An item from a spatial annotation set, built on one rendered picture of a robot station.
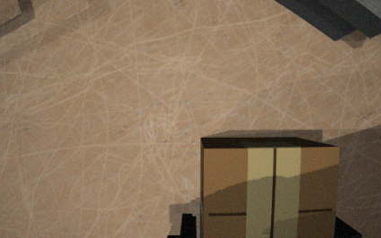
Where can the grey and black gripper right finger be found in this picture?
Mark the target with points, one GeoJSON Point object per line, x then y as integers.
{"type": "Point", "coordinates": [342, 230]}

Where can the grey open box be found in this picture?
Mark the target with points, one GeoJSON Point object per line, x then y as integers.
{"type": "Point", "coordinates": [319, 16]}

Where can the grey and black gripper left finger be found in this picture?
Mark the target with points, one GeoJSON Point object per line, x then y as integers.
{"type": "Point", "coordinates": [188, 227]}

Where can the brown cardboard box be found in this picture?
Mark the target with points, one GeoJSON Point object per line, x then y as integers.
{"type": "Point", "coordinates": [268, 187]}

